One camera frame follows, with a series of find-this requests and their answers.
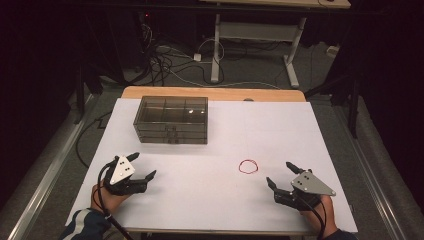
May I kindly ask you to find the clear plastic drawer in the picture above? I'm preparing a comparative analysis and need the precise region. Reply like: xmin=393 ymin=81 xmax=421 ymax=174
xmin=137 ymin=136 xmax=208 ymax=145

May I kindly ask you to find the tangle of black cables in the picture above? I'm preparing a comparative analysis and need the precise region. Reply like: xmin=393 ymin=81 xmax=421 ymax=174
xmin=131 ymin=19 xmax=201 ymax=88

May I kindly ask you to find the black metal stand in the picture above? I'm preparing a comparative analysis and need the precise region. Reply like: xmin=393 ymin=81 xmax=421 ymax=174
xmin=73 ymin=61 xmax=87 ymax=125
xmin=304 ymin=66 xmax=363 ymax=140

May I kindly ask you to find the white power strip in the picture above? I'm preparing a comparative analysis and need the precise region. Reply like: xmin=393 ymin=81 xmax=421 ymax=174
xmin=325 ymin=44 xmax=342 ymax=58

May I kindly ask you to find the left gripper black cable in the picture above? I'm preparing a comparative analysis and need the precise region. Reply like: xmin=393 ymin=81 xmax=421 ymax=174
xmin=96 ymin=159 xmax=134 ymax=240

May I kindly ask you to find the clear brown drawer box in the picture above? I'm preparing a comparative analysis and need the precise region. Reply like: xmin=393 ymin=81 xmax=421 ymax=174
xmin=133 ymin=95 xmax=209 ymax=145

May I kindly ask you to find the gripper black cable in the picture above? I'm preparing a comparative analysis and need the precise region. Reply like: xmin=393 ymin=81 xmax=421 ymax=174
xmin=293 ymin=193 xmax=327 ymax=240
xmin=96 ymin=159 xmax=134 ymax=240

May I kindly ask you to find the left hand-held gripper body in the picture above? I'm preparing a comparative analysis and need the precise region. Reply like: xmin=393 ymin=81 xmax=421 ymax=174
xmin=103 ymin=155 xmax=148 ymax=196

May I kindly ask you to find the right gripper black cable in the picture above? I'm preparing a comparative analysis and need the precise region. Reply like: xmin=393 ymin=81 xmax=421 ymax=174
xmin=293 ymin=193 xmax=327 ymax=240

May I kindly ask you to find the person's right hand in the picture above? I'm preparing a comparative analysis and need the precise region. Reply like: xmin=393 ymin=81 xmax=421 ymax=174
xmin=301 ymin=195 xmax=338 ymax=238

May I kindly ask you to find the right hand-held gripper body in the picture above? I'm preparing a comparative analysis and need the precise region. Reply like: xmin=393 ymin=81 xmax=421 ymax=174
xmin=273 ymin=169 xmax=337 ymax=212

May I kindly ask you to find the long white floor cable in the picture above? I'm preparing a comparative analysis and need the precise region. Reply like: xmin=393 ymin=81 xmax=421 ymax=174
xmin=156 ymin=59 xmax=282 ymax=91

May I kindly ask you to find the red rubber band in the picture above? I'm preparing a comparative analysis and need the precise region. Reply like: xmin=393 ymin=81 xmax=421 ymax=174
xmin=238 ymin=158 xmax=260 ymax=175

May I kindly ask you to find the metal floor rail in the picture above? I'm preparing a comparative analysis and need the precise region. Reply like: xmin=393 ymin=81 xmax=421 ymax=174
xmin=334 ymin=105 xmax=407 ymax=240
xmin=6 ymin=94 xmax=95 ymax=240

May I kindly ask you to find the white-legged wooden desk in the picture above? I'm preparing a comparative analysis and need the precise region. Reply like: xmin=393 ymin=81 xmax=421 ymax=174
xmin=199 ymin=0 xmax=352 ymax=90

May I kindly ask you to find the person's left hand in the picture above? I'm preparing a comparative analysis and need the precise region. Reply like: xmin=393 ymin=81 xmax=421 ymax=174
xmin=90 ymin=184 xmax=130 ymax=214

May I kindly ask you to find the white table sheet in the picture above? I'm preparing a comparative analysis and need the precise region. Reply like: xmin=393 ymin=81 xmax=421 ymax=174
xmin=65 ymin=97 xmax=359 ymax=234

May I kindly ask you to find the black floor cable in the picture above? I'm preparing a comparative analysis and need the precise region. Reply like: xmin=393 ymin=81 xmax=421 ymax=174
xmin=74 ymin=111 xmax=113 ymax=170

